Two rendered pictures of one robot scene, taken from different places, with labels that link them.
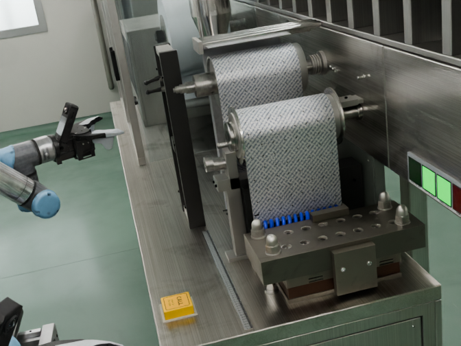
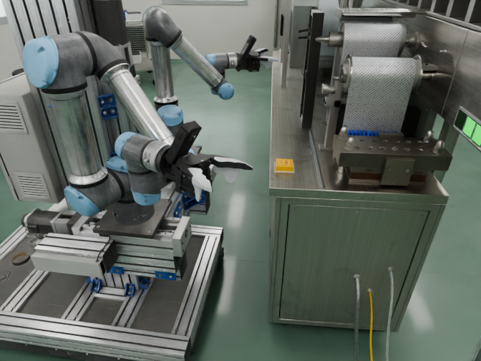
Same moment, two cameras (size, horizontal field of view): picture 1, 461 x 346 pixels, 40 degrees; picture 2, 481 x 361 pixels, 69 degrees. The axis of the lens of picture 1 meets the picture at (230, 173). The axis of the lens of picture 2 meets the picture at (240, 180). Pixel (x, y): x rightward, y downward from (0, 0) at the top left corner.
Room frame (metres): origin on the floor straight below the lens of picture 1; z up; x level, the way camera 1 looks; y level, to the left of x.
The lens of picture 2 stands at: (0.06, 0.03, 1.61)
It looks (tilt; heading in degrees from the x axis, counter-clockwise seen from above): 32 degrees down; 15
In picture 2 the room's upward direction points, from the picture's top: straight up
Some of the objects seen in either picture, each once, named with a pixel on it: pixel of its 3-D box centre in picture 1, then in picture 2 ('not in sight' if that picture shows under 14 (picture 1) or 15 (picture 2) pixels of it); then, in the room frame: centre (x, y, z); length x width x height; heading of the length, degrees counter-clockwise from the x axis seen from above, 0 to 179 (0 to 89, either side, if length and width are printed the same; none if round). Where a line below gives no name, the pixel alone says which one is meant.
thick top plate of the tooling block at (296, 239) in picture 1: (333, 239); (388, 152); (1.38, -0.22, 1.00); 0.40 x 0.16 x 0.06; 100
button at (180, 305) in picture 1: (177, 305); (284, 165); (1.33, 0.17, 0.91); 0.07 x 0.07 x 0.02; 10
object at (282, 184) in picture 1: (295, 184); (374, 112); (1.49, -0.16, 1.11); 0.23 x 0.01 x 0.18; 100
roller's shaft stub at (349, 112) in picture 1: (347, 113); (424, 75); (1.58, -0.32, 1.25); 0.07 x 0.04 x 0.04; 100
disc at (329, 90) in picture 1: (333, 116); (413, 74); (1.57, -0.28, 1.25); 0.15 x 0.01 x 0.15; 10
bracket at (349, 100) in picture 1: (348, 99); (427, 66); (1.58, -0.32, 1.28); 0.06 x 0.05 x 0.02; 100
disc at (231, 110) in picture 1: (236, 135); (347, 73); (1.53, -0.03, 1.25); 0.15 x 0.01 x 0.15; 10
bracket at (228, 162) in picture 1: (229, 205); (329, 117); (1.55, 0.02, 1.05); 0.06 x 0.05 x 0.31; 100
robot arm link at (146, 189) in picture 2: not in sight; (149, 180); (0.78, 0.47, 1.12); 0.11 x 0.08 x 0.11; 160
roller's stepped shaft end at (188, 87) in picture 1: (184, 88); (322, 39); (1.76, 0.09, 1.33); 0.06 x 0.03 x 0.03; 100
